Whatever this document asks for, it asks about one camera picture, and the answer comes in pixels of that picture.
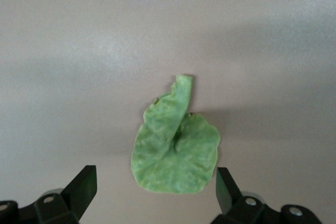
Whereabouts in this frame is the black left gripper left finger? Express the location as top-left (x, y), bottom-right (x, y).
top-left (0, 165), bottom-right (98, 224)

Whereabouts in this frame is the green lettuce leaf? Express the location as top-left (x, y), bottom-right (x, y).
top-left (130, 73), bottom-right (221, 196)

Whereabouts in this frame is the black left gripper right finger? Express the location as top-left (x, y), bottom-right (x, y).
top-left (212, 167), bottom-right (324, 224)

